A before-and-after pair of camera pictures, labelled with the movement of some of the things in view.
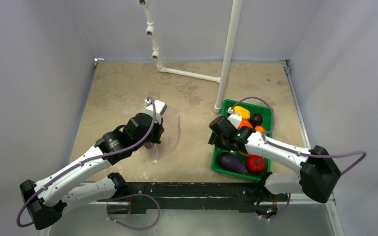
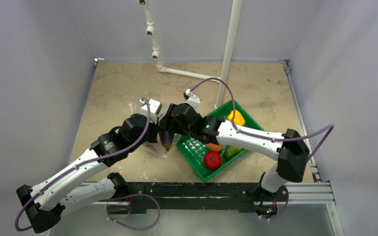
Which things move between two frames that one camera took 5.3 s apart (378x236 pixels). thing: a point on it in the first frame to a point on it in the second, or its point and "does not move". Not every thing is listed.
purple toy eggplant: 230,161 to 167,137
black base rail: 243,196 does not move
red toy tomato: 255,163 to 212,160
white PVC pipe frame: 229,54 does not move
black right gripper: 215,137 to 167,121
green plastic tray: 267,114 to 195,150
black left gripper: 159,129 does not move
